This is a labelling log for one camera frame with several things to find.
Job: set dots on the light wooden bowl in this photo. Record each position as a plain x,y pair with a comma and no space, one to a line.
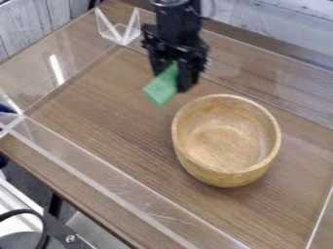
226,139

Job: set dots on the black table leg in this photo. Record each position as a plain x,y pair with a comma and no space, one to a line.
55,206

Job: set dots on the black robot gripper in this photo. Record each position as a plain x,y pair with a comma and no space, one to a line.
171,40

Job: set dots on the green rectangular block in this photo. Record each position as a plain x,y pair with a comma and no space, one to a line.
161,89

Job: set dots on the clear acrylic enclosure wall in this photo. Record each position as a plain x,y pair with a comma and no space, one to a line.
83,131

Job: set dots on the black metal mount plate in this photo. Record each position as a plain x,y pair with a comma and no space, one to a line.
60,236

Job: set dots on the clear acrylic corner bracket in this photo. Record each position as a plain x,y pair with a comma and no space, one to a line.
119,33

